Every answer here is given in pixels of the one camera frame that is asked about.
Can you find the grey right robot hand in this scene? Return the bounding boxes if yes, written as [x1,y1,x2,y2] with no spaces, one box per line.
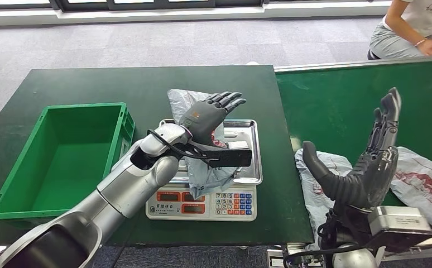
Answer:
[302,87,402,213]

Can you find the person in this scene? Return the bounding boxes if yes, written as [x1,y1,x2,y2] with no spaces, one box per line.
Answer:
[367,0,432,60]

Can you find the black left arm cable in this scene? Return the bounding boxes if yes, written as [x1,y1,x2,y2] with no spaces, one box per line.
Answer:
[146,129,217,164]

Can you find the steel weighing tray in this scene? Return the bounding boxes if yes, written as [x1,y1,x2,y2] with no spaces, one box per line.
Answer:
[159,119,263,185]

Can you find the green plastic crate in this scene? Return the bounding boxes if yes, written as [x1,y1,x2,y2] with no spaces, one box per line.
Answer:
[0,103,136,228]

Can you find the green conveyor belt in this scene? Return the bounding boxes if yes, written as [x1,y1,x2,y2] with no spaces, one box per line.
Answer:
[275,59,432,208]

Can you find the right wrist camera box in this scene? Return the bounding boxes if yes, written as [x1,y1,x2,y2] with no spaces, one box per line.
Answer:
[367,205,432,253]

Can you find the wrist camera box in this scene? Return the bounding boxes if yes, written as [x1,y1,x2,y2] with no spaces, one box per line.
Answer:
[367,205,432,253]
[175,141,253,168]

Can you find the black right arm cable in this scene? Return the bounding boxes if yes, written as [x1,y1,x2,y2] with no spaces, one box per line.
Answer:
[282,242,368,264]

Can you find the grey plastic parcel bag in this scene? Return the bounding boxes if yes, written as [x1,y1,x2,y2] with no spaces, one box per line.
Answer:
[294,147,353,252]
[167,89,247,200]
[390,146,432,238]

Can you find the white electronic scale body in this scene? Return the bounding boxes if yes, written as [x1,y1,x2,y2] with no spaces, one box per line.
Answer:
[145,183,257,222]

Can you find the dark green table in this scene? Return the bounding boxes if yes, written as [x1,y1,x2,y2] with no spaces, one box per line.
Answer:
[0,65,314,247]

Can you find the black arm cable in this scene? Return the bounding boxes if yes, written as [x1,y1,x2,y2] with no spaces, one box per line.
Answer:
[282,242,368,264]
[146,129,217,164]

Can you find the dark window frame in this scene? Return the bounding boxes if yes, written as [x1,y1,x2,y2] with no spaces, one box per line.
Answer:
[0,0,394,12]

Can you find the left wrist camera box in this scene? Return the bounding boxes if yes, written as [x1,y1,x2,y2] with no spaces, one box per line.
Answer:
[175,141,253,168]

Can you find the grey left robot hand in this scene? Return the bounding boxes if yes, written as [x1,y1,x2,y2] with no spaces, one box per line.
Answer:
[179,91,247,147]

